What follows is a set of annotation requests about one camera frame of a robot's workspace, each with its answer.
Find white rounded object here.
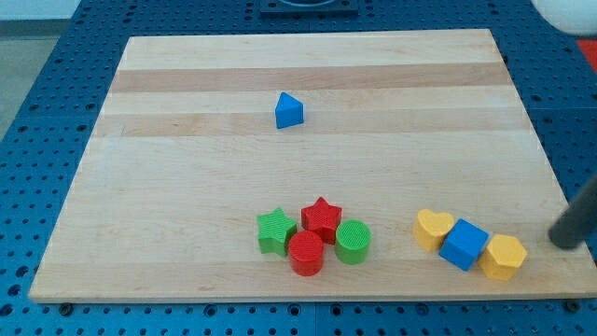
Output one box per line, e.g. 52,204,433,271
532,0,596,36

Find dark robot base mount plate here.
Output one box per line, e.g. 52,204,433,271
258,0,359,16

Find red star block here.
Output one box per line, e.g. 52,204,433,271
300,197,342,245

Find yellow hexagon block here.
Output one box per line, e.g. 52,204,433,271
478,234,528,281

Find blue cube block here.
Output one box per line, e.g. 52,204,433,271
439,218,490,272

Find blue triangular prism block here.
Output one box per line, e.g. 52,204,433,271
274,91,304,129

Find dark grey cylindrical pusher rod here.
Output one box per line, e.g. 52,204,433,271
548,176,596,250

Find green cylinder block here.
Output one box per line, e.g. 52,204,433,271
335,219,371,265

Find green star block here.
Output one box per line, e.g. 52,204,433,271
257,207,298,257

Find wooden board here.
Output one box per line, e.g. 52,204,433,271
29,29,596,303

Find yellow heart block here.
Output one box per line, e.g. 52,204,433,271
412,209,455,252

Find red cylinder block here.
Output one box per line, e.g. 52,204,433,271
288,231,324,276

